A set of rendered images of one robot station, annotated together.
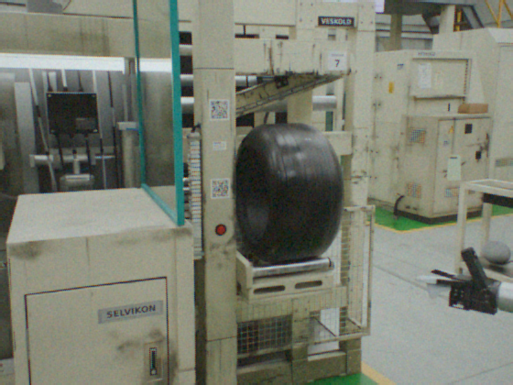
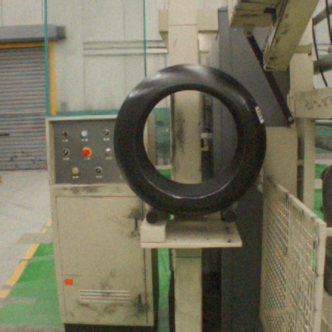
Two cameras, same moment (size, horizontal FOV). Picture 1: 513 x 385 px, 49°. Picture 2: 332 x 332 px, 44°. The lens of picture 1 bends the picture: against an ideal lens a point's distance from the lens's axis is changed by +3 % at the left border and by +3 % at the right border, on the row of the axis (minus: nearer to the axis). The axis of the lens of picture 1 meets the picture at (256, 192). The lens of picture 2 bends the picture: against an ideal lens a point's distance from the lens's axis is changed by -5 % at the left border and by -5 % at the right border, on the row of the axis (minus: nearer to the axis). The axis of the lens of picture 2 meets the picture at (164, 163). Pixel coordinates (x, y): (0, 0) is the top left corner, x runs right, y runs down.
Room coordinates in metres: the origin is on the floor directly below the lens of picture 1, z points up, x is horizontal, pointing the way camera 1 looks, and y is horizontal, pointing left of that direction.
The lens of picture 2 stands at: (2.78, -1.65, 1.27)
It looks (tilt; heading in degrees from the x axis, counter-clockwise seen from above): 7 degrees down; 114
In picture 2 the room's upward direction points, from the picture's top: 1 degrees counter-clockwise
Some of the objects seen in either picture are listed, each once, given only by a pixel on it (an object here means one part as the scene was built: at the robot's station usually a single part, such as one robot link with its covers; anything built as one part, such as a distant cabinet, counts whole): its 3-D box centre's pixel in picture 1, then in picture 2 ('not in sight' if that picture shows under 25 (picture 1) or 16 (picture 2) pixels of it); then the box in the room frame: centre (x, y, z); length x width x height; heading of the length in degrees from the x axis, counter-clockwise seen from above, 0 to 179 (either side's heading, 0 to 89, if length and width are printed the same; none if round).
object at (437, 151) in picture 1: (442, 166); not in sight; (6.67, -2.27, 0.62); 0.91 x 0.58 x 1.25; 120
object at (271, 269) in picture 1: (289, 267); (155, 207); (2.05, -0.13, 0.90); 0.35 x 0.05 x 0.05; 110
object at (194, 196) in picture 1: (195, 195); not in sight; (2.02, 0.23, 1.19); 0.05 x 0.04 x 0.48; 20
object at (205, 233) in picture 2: (274, 280); (191, 231); (2.18, -0.07, 0.80); 0.37 x 0.36 x 0.02; 20
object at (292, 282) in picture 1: (288, 282); (156, 222); (2.05, -0.12, 0.84); 0.36 x 0.09 x 0.06; 110
